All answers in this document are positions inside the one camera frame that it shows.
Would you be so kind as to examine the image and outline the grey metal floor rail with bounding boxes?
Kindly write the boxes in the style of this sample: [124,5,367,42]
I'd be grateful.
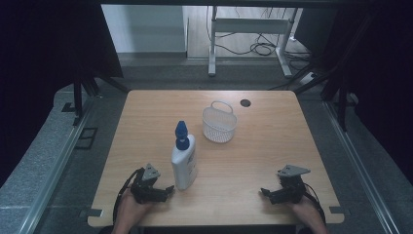
[18,96,98,234]
[322,100,402,234]

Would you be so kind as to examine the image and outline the black floor cables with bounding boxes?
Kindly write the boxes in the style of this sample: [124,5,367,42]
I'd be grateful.
[206,5,315,71]

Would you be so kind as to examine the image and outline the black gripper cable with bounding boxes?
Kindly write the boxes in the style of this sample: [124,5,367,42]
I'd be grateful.
[303,182,327,225]
[112,167,145,225]

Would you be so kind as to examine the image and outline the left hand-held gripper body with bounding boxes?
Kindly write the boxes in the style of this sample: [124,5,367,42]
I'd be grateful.
[130,163,169,205]

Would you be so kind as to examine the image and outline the person's right hand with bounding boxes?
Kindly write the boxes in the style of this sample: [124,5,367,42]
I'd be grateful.
[286,196,329,234]

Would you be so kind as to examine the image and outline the white plastic basket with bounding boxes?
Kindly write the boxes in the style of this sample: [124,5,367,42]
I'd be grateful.
[202,99,238,144]

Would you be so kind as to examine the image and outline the person's left hand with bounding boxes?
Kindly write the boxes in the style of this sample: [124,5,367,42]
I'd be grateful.
[111,189,154,234]

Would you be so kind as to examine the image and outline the white desk frame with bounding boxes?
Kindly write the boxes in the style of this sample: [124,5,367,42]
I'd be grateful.
[207,5,305,79]

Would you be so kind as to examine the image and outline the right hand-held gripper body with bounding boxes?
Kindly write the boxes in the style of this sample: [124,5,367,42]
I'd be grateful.
[268,164,312,206]

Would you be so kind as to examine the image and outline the black metal stand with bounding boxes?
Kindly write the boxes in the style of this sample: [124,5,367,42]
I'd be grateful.
[291,13,374,133]
[71,62,131,127]

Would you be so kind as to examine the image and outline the dark curtain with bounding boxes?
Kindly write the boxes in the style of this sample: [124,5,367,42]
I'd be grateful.
[320,0,413,184]
[0,0,125,188]

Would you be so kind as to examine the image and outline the white bottle with blue cap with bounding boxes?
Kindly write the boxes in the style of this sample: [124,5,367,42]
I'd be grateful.
[170,120,198,191]

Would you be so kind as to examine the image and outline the white power strip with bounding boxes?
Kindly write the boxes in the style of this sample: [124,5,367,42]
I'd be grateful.
[299,71,318,85]

